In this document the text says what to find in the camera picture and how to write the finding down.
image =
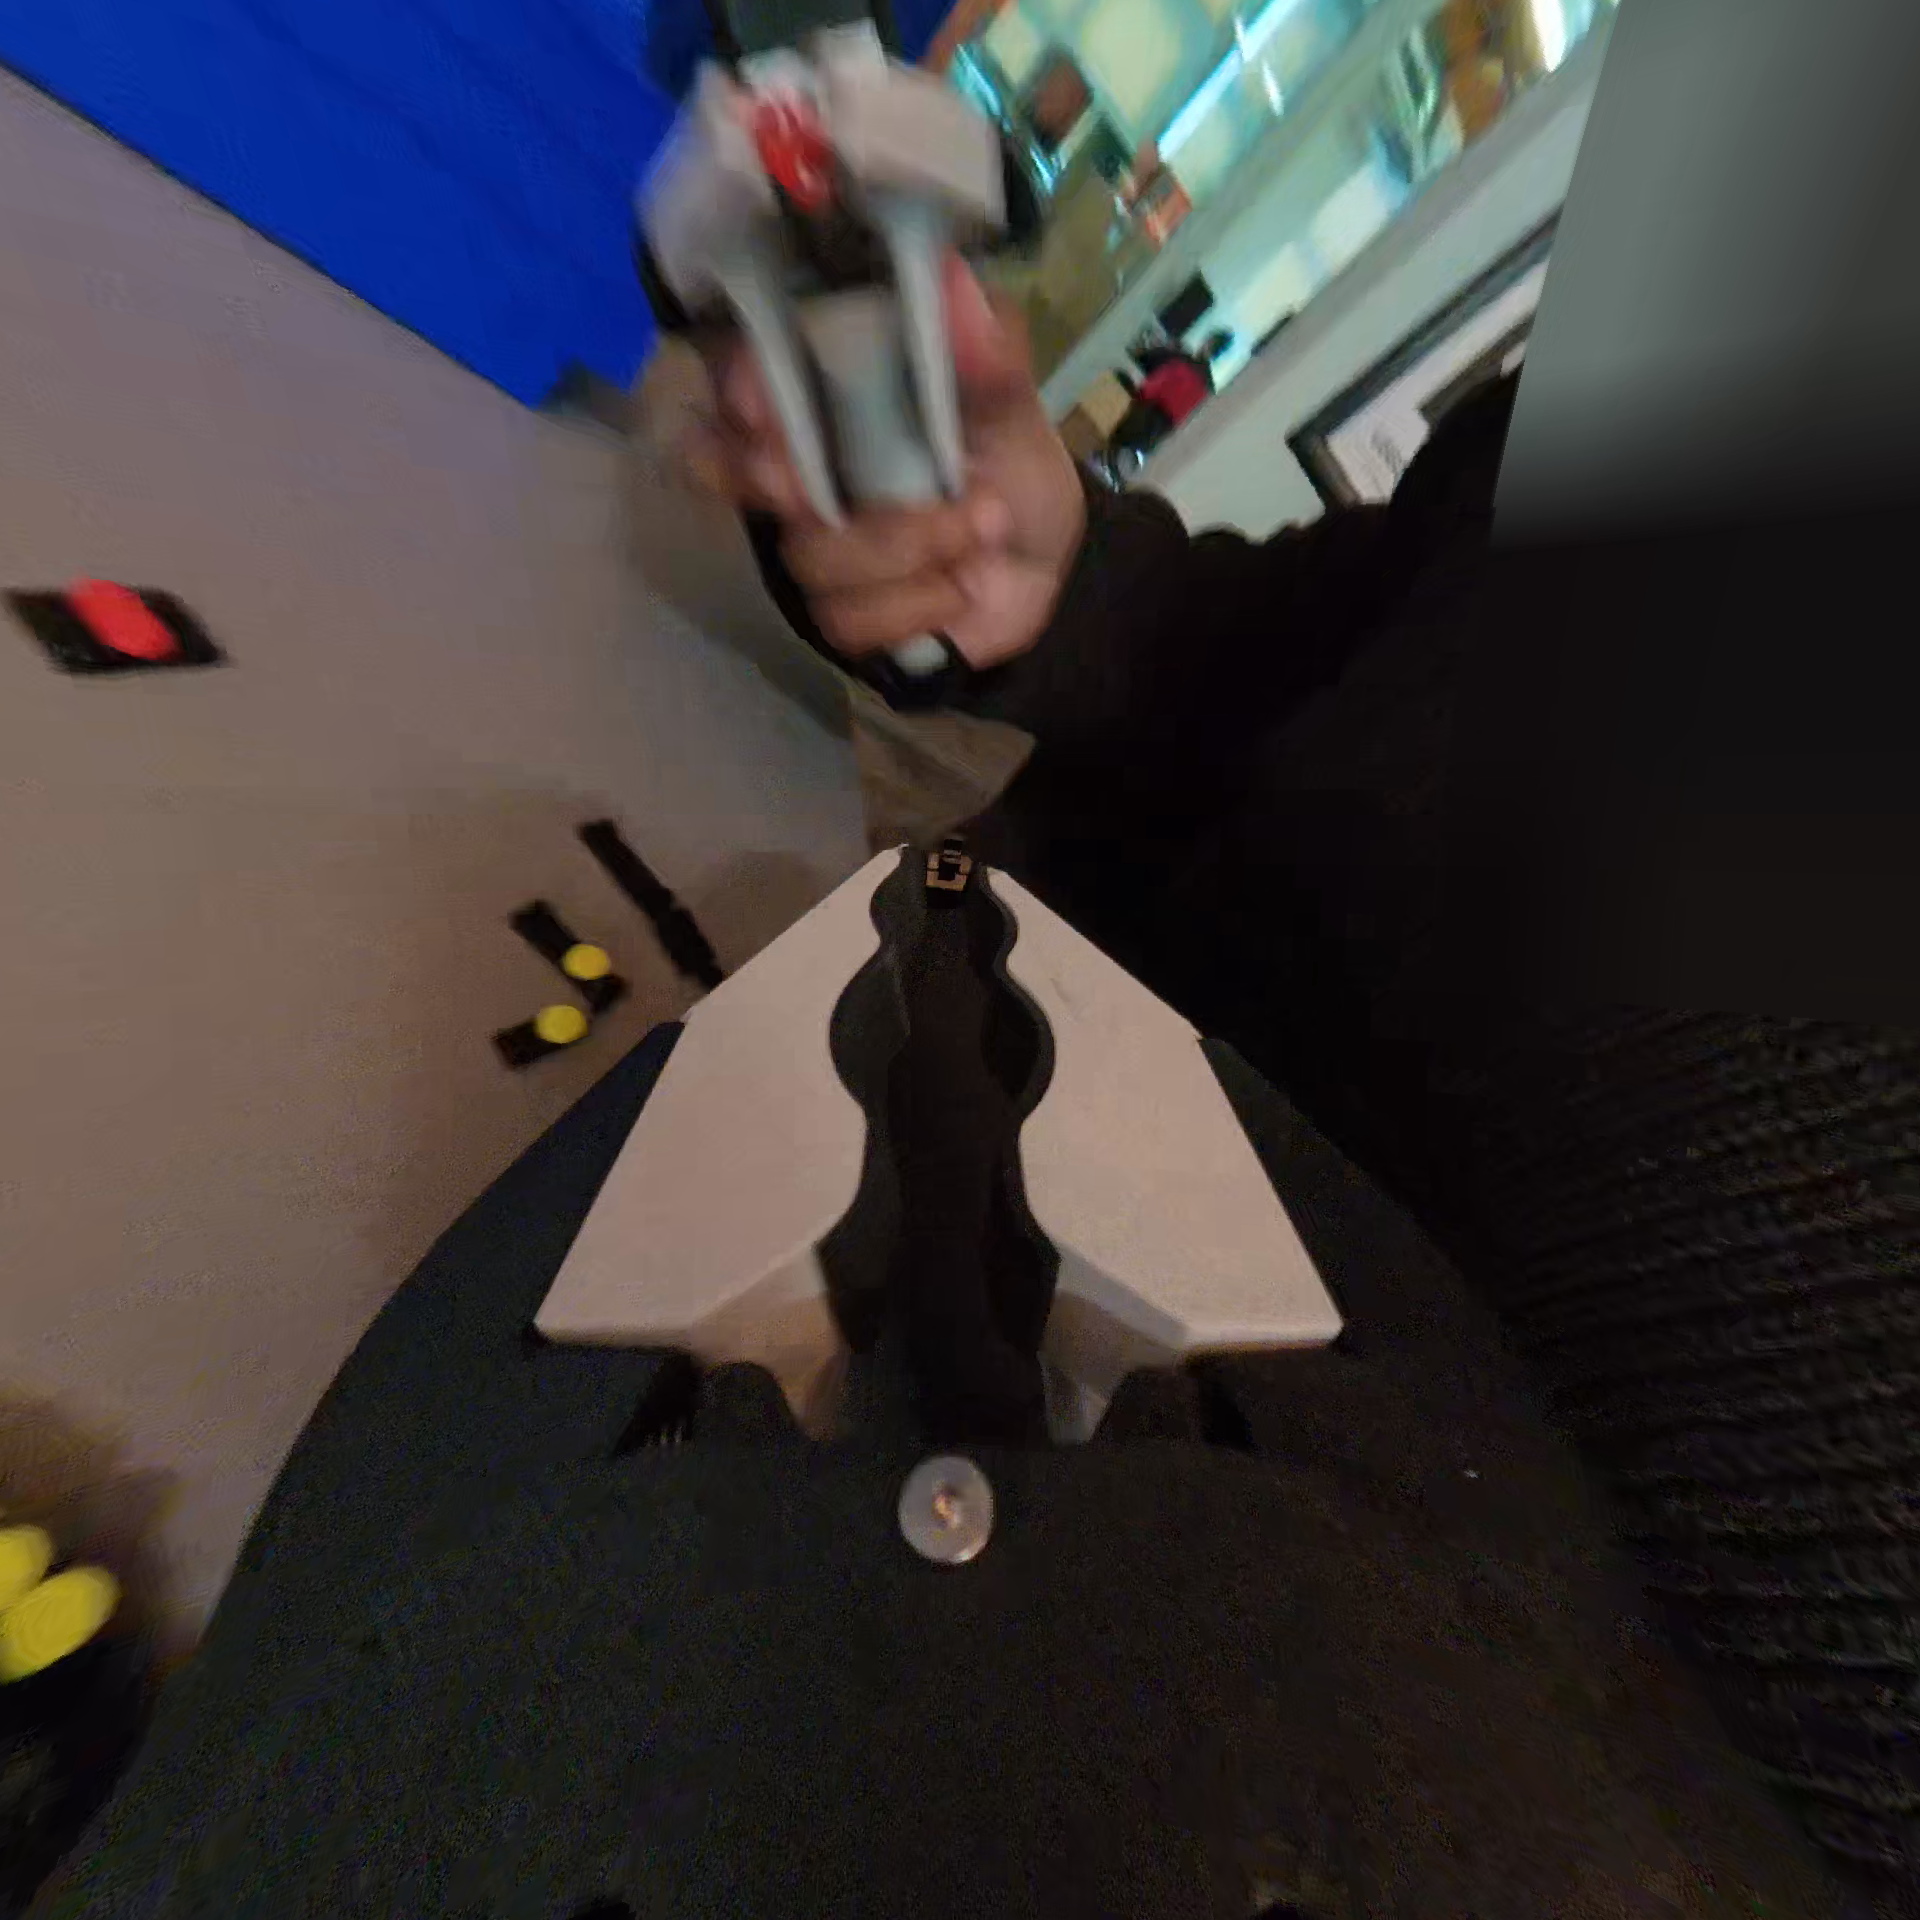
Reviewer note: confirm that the small black lego piece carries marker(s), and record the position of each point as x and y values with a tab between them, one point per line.
950	874

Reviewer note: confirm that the person's right hand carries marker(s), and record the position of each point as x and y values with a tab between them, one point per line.
960	586

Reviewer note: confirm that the person's right forearm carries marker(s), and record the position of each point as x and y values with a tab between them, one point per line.
1230	629

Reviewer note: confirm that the blue plastic bin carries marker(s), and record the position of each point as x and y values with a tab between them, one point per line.
376	149

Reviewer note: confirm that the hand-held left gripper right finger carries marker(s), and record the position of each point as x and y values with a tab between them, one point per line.
1184	1200

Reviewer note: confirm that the red yellow black lego model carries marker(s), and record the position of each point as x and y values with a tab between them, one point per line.
54	1613

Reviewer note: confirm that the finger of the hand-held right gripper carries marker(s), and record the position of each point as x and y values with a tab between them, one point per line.
932	136
706	194

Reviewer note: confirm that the person's black knit clothing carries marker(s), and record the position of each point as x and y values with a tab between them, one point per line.
1651	1200

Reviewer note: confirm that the black lego plate yellow stud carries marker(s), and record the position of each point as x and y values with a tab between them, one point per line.
559	1024
582	960

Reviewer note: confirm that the black lego plate red oval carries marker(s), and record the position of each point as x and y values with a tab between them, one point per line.
114	617

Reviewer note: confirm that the narrow black lego bar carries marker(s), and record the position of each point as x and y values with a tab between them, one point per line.
648	896

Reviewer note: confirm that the red lego brick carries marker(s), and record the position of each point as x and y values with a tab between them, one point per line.
787	149

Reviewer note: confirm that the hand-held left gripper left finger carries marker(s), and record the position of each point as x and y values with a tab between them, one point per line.
706	1200

